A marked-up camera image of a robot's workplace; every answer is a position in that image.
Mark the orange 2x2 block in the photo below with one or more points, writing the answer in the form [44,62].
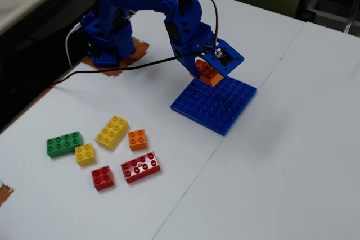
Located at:
[137,140]

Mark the red 2x2 block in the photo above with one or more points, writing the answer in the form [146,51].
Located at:
[103,178]

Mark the red 2x4 block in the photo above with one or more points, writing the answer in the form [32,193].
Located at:
[140,168]

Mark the yellow 2x4 block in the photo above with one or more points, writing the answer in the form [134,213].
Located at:
[112,133]

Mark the green 2x4 block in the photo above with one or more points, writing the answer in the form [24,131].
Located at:
[64,145]

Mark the blue 8x8 baseplate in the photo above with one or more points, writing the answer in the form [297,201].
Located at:
[213,105]

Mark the yellow 2x2 block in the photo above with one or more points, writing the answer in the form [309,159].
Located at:
[85,155]

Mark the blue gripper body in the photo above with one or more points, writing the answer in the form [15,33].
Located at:
[188,50]

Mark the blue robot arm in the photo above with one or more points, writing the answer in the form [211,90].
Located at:
[112,35]

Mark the orange 2x4 block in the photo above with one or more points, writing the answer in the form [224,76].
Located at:
[211,78]

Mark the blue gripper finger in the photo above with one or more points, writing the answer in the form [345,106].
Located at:
[189,65]

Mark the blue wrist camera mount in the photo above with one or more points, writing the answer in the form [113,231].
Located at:
[234,57]

